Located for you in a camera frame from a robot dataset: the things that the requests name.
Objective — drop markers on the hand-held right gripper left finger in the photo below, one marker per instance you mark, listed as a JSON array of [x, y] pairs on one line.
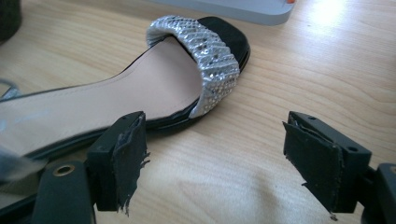
[[109, 168]]

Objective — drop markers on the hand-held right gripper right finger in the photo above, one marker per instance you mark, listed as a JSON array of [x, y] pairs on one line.
[[323, 161]]

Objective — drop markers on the dark blurred object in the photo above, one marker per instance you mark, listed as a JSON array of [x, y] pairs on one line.
[[9, 18]]

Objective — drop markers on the grey two-tier shoe rack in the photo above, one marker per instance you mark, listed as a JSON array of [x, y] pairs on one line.
[[243, 11]]

